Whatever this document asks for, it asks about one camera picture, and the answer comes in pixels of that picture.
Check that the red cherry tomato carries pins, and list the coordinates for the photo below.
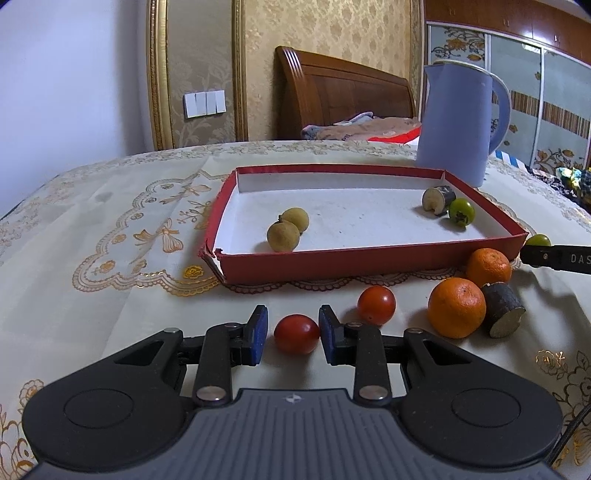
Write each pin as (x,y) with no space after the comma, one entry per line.
(376,304)
(295,333)

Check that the notched dark sugarcane piece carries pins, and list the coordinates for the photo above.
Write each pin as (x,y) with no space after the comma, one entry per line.
(438,199)

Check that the wooden bed headboard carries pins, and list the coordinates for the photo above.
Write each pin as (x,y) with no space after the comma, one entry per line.
(341,87)

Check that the brown blanket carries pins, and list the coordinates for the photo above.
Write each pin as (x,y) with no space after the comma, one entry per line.
(351,131)

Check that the narrow gold wall moulding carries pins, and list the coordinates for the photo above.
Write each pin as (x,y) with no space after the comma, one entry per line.
(240,69)

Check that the mandarin orange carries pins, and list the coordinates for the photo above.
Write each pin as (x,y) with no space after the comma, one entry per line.
(455,307)
(487,265)

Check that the floral sliding door wardrobe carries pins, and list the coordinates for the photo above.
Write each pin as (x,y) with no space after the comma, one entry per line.
(531,55)

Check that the striped colourful bedding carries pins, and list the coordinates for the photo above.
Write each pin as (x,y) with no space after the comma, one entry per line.
(558,177)

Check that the green jujube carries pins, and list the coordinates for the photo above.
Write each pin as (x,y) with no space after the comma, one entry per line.
(538,240)
(461,212)

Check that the red cloth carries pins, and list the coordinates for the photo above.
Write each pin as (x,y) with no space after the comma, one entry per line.
(397,136)

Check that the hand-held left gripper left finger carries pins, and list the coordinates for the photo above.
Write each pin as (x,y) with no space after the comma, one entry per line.
(260,336)

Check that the tan longan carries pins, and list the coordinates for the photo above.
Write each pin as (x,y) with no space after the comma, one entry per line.
(283,236)
(298,217)

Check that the blue electric kettle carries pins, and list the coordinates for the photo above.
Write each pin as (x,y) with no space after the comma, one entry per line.
(452,124)

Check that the beige embroidered tablecloth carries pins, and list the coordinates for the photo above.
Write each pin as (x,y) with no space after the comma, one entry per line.
(106,240)

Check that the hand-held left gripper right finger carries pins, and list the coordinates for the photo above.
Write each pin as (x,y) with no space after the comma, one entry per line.
(327,337)

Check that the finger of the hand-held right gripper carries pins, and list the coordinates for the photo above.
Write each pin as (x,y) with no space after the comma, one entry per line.
(538,256)

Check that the wide gold wall moulding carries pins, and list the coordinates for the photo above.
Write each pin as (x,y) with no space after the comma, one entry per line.
(160,78)

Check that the red cardboard box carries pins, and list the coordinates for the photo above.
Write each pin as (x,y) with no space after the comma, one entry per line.
(360,217)

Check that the white wall switch panel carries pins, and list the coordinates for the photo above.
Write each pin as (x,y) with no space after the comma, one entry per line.
(204,104)

